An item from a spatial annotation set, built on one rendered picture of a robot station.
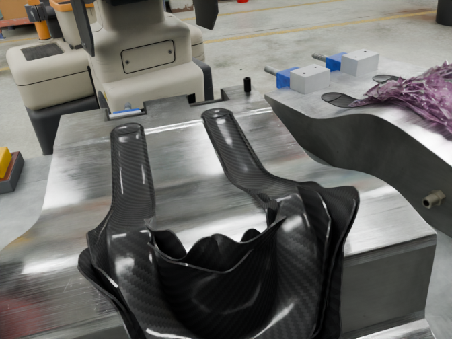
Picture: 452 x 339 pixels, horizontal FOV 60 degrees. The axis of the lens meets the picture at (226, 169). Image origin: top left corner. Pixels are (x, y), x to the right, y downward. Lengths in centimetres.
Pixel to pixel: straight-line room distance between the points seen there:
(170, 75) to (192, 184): 56
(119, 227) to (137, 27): 67
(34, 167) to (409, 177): 51
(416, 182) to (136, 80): 62
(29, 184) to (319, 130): 40
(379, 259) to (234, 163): 21
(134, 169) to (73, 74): 75
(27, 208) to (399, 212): 44
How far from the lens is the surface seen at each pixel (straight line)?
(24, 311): 24
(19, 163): 65
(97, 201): 38
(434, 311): 40
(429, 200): 43
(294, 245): 28
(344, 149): 52
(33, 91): 114
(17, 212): 56
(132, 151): 45
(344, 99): 61
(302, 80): 61
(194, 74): 92
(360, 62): 68
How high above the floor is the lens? 110
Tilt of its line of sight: 34 degrees down
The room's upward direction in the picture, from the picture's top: 5 degrees counter-clockwise
